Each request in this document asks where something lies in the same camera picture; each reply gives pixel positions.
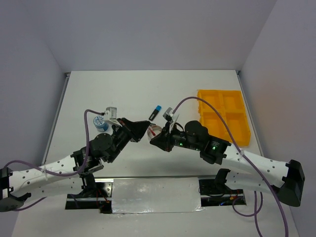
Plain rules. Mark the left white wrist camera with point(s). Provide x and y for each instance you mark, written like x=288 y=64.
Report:
x=110 y=116

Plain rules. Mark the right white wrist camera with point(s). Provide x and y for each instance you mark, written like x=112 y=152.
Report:
x=170 y=117

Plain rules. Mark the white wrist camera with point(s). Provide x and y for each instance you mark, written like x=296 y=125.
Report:
x=110 y=116
x=170 y=117

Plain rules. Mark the blue highlighter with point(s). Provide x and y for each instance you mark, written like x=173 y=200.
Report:
x=155 y=113

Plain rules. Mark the blue paint jar left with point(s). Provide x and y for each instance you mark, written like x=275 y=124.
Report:
x=100 y=124

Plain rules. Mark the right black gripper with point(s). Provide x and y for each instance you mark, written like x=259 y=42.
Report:
x=164 y=140

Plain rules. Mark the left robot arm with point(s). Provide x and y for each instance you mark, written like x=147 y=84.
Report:
x=71 y=174

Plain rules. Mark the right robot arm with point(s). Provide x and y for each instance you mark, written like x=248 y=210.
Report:
x=240 y=169

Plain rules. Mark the clear tape roll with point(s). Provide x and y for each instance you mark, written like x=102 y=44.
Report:
x=157 y=129

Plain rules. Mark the yellow compartment bin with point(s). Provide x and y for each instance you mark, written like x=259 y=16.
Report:
x=230 y=105

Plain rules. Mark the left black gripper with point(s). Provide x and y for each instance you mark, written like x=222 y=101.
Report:
x=136 y=131

